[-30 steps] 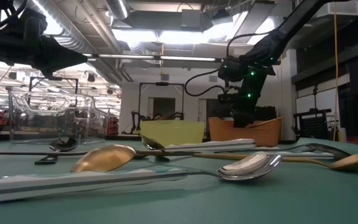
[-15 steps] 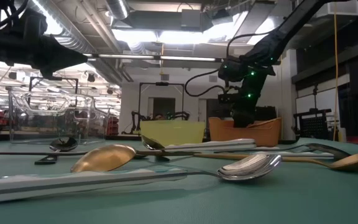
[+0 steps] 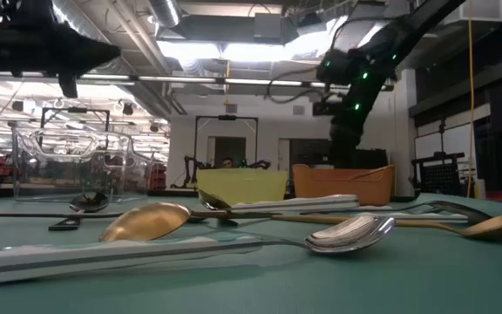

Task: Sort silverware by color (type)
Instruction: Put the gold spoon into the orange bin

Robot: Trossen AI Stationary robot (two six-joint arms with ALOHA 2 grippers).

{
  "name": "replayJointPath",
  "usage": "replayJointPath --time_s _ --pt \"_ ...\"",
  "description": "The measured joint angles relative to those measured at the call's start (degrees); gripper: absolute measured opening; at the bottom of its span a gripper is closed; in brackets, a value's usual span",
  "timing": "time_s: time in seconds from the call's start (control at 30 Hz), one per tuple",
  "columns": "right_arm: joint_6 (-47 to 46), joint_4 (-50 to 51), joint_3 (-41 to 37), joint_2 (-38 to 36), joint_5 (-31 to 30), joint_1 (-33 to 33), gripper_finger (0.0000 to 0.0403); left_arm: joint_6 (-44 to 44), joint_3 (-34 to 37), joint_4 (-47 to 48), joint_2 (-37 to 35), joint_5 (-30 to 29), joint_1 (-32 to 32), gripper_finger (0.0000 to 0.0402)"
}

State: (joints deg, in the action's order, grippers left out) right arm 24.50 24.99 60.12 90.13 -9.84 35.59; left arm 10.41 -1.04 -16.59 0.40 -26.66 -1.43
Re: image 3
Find yellow plastic bin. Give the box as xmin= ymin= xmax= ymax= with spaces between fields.
xmin=196 ymin=167 xmax=289 ymax=206

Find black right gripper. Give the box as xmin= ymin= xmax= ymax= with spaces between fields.
xmin=329 ymin=80 xmax=377 ymax=169

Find white board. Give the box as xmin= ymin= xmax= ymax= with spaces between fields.
xmin=414 ymin=123 xmax=478 ymax=193

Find silver ventilation duct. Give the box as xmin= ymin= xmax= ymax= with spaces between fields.
xmin=146 ymin=0 xmax=183 ymax=28

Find black equipment cases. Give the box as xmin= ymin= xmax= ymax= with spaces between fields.
xmin=355 ymin=147 xmax=390 ymax=170

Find clear plastic bin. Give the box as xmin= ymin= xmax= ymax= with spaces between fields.
xmin=11 ymin=126 xmax=154 ymax=204

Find long ceiling light bar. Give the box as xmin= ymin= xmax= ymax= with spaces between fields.
xmin=0 ymin=72 xmax=395 ymax=92

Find black gantry frame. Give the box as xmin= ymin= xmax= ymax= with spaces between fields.
xmin=193 ymin=114 xmax=260 ymax=169

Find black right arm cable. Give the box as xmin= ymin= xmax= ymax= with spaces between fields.
xmin=266 ymin=65 xmax=335 ymax=106

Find green table mat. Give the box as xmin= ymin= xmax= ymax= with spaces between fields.
xmin=0 ymin=191 xmax=502 ymax=314

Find grey ceiling air unit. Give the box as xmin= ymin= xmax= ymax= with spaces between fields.
xmin=159 ymin=0 xmax=348 ymax=47

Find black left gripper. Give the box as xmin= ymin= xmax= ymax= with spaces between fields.
xmin=10 ymin=0 xmax=122 ymax=99

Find black wire cart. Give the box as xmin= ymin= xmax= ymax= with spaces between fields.
xmin=410 ymin=151 xmax=468 ymax=196

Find dark cabinet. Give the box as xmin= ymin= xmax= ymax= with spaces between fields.
xmin=288 ymin=138 xmax=335 ymax=169

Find orange plastic bin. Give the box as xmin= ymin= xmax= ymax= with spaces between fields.
xmin=292 ymin=163 xmax=396 ymax=207

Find gold metal spoon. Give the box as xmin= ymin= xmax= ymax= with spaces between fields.
xmin=271 ymin=209 xmax=502 ymax=242
xmin=98 ymin=201 xmax=283 ymax=243

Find red storage crate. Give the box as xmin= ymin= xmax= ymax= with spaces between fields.
xmin=149 ymin=162 xmax=168 ymax=191

